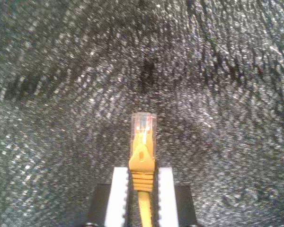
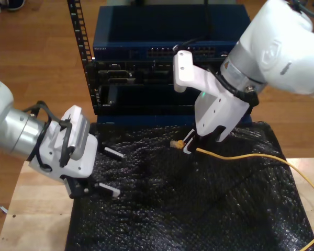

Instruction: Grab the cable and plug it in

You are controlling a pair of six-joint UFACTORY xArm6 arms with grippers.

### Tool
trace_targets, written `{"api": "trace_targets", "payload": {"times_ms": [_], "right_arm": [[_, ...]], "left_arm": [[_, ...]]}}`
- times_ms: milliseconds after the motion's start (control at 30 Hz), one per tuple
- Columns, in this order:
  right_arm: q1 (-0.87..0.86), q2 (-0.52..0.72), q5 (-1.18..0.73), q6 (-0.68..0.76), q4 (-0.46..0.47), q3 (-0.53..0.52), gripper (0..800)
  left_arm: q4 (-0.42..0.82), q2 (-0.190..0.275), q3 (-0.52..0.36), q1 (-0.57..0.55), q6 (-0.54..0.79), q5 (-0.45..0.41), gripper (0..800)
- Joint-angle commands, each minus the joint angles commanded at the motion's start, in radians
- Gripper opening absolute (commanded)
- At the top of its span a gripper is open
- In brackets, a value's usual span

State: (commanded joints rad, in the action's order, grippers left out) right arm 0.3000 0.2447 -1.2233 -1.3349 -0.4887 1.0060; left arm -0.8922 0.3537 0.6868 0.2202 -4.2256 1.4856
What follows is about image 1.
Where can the black bubble wrap mat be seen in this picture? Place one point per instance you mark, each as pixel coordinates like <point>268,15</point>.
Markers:
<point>61,71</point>

